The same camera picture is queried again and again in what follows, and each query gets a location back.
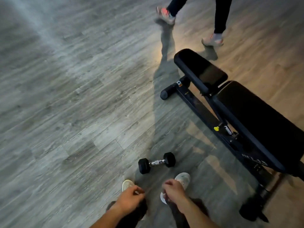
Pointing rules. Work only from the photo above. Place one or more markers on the medium black hex dumbbell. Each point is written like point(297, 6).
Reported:
point(144, 166)

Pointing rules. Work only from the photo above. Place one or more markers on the person's left hand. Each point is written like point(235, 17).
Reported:
point(129, 200)

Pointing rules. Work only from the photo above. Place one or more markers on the person's right hand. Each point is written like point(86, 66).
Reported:
point(175, 193)

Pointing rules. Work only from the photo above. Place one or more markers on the dark grey trousers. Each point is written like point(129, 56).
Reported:
point(133, 218)

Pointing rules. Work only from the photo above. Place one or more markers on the white sneaker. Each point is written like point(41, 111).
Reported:
point(127, 184)
point(184, 179)

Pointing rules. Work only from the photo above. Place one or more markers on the person's right forearm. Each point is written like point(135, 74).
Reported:
point(199, 217)

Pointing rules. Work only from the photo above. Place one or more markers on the black adjustable weight bench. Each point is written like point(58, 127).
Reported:
point(249, 116)

